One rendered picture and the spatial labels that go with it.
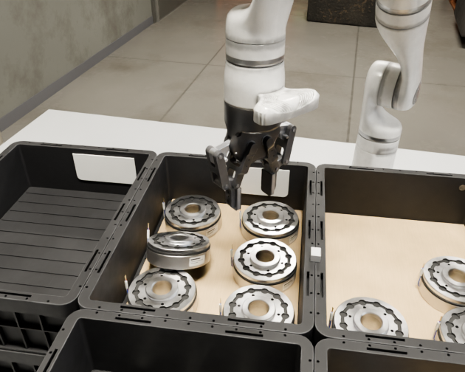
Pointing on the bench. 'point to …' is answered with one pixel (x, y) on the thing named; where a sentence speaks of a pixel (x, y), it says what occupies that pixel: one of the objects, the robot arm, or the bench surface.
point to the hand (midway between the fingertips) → (251, 191)
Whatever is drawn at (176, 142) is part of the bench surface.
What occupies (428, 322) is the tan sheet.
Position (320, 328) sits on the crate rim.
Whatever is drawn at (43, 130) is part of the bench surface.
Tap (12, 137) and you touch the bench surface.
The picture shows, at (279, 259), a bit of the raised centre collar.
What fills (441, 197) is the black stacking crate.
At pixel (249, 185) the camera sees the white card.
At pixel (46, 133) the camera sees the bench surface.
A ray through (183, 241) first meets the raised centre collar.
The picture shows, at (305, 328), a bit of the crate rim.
